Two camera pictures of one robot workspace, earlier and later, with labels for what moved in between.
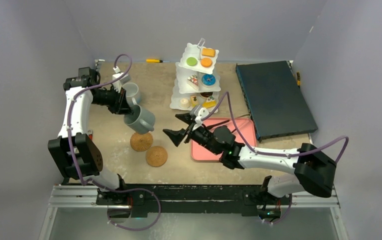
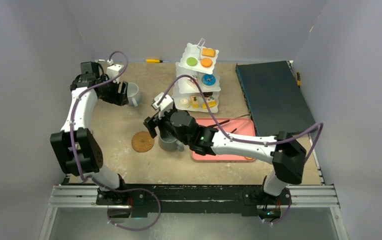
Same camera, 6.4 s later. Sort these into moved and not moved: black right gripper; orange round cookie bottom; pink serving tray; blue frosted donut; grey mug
Moved: black right gripper; grey mug
Not moved: pink serving tray; blue frosted donut; orange round cookie bottom
